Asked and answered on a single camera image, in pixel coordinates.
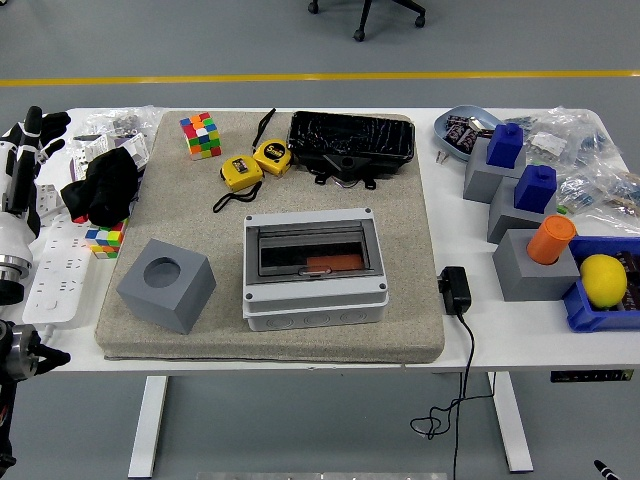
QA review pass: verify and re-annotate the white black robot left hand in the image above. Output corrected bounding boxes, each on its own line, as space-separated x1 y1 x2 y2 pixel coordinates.
0 105 72 262

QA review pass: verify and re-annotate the grey electrical box clear lid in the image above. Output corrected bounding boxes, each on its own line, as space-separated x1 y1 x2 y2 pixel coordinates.
242 207 390 333

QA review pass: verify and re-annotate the orange cylinder battery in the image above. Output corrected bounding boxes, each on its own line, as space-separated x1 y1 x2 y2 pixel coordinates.
304 254 364 274
526 215 578 266

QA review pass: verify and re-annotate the black cloth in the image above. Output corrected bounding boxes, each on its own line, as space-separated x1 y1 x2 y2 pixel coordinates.
60 148 140 226

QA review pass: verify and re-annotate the black table control panel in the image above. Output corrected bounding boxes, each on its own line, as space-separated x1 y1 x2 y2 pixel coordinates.
550 369 634 384

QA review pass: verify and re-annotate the white power strip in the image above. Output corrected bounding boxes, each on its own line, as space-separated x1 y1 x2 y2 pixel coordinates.
22 183 94 325

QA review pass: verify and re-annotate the small colourful puzzle cube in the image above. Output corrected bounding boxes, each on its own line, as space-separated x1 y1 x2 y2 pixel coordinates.
84 218 126 260

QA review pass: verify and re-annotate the white table leg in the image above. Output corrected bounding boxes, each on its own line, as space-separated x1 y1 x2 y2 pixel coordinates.
487 372 535 474
128 375 169 479

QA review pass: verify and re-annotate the clear bag of screws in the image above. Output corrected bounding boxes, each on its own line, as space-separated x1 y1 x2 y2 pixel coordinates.
84 104 164 141

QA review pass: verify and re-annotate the blue plastic bin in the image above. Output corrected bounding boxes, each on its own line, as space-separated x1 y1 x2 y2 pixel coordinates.
561 235 640 334

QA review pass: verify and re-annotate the grey holder block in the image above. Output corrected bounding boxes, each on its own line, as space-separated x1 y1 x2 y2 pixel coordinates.
115 238 218 336
487 175 559 245
463 137 527 204
492 228 584 303

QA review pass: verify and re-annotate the large colourful puzzle cube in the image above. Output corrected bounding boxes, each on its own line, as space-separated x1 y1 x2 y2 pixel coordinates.
179 111 223 162

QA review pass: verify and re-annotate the yellow lemon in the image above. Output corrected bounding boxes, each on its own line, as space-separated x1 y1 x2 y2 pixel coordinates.
579 253 629 309

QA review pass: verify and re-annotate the dark printed packet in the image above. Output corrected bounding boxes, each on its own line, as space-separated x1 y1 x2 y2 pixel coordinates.
444 123 479 151
615 249 640 312

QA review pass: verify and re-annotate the yellow tape measure plain label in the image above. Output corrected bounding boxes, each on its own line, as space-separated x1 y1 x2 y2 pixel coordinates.
213 155 265 214

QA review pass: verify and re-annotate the yellow tape measure 5m print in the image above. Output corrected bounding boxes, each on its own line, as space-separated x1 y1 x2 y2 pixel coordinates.
251 107 294 177

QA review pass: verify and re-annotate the grey-brown fabric mat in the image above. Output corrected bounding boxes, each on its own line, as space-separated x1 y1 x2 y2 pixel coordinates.
94 110 446 365

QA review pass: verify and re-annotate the clear bag of mixed parts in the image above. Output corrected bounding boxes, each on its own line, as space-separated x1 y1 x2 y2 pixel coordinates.
554 164 640 232

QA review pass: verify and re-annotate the blue plastic block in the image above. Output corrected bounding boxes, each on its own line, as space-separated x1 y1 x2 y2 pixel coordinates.
486 122 525 169
513 164 558 213

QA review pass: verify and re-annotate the black plastic tray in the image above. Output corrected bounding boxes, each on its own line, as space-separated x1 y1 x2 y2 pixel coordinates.
287 110 417 177

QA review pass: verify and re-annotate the clear bag of blue parts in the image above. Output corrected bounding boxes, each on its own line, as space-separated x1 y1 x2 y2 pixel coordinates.
504 104 624 167

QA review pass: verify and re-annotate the brown packet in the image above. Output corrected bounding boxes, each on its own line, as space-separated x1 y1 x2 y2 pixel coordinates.
467 115 496 139

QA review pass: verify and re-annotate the black office chair base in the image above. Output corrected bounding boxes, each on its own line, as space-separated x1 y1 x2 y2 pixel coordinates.
308 0 427 43

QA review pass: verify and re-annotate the blue-grey shallow dish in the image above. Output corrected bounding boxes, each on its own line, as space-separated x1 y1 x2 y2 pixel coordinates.
433 104 504 162

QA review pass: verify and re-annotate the black power adapter with cord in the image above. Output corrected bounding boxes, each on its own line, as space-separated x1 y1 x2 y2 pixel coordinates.
409 265 499 480

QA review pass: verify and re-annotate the black triangular bracket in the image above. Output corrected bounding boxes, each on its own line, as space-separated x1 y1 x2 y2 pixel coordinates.
305 152 377 192

